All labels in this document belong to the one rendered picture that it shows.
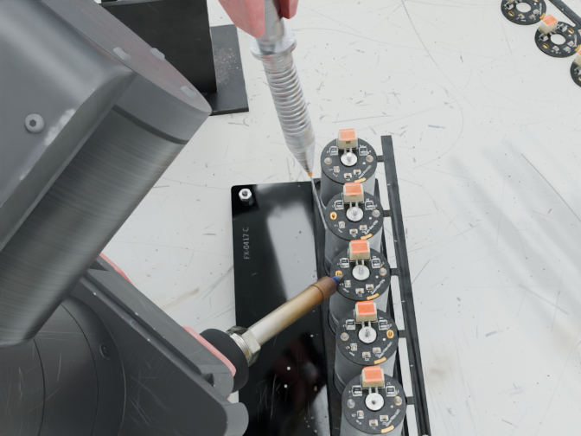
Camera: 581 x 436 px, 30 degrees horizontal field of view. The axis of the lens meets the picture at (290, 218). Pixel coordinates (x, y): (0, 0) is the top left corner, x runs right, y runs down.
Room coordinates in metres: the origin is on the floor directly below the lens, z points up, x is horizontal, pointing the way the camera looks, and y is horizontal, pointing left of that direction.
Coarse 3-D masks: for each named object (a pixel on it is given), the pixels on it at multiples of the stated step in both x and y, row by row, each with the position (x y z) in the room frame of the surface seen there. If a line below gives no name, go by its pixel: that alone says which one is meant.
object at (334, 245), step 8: (352, 208) 0.24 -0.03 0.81; (360, 208) 0.24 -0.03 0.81; (352, 216) 0.24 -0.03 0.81; (360, 216) 0.24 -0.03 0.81; (328, 232) 0.23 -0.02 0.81; (328, 240) 0.23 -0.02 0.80; (336, 240) 0.23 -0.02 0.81; (344, 240) 0.23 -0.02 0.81; (368, 240) 0.23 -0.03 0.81; (376, 240) 0.23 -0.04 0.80; (328, 248) 0.23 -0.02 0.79; (336, 248) 0.23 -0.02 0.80; (344, 248) 0.23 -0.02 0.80; (376, 248) 0.23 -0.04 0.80; (328, 256) 0.23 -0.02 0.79; (328, 264) 0.23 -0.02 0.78; (328, 272) 0.23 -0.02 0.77
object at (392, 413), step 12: (348, 384) 0.16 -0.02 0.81; (360, 384) 0.16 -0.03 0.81; (384, 384) 0.16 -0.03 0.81; (396, 384) 0.16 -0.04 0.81; (348, 396) 0.16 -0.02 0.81; (360, 396) 0.16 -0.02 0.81; (384, 396) 0.16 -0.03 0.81; (396, 396) 0.16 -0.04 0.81; (348, 408) 0.15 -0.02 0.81; (360, 408) 0.15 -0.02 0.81; (384, 408) 0.15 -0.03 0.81; (396, 408) 0.15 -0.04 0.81; (348, 420) 0.15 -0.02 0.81; (360, 420) 0.15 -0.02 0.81; (372, 420) 0.15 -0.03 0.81; (384, 420) 0.15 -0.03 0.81; (396, 420) 0.15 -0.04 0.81; (372, 432) 0.14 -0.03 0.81; (384, 432) 0.14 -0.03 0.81
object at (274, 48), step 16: (272, 0) 0.24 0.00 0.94; (272, 16) 0.24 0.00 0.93; (272, 32) 0.24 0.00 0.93; (288, 32) 0.24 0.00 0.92; (256, 48) 0.24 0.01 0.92; (272, 48) 0.24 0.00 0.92; (288, 48) 0.24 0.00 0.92; (272, 64) 0.23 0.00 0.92; (288, 64) 0.24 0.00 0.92; (272, 80) 0.23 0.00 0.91; (288, 80) 0.23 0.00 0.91; (272, 96) 0.23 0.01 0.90; (288, 96) 0.23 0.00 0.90; (288, 112) 0.23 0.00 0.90; (304, 112) 0.23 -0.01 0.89; (288, 128) 0.23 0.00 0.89; (304, 128) 0.23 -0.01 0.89; (288, 144) 0.23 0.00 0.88; (304, 144) 0.22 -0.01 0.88
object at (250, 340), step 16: (320, 288) 0.20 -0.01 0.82; (288, 304) 0.19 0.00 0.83; (304, 304) 0.19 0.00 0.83; (320, 304) 0.19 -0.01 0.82; (272, 320) 0.18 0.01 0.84; (288, 320) 0.18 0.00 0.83; (240, 336) 0.17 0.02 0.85; (256, 336) 0.17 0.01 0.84; (272, 336) 0.17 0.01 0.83; (256, 352) 0.16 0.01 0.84
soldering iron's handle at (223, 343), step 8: (208, 336) 0.16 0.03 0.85; (216, 336) 0.16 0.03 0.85; (224, 336) 0.16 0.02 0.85; (216, 344) 0.16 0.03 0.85; (224, 344) 0.16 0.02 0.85; (232, 344) 0.16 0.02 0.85; (224, 352) 0.16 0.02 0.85; (232, 352) 0.16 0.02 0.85; (240, 352) 0.16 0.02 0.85; (232, 360) 0.16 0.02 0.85; (240, 360) 0.16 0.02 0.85; (240, 368) 0.15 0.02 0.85; (240, 376) 0.15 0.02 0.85; (240, 384) 0.15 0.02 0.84; (232, 392) 0.15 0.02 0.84
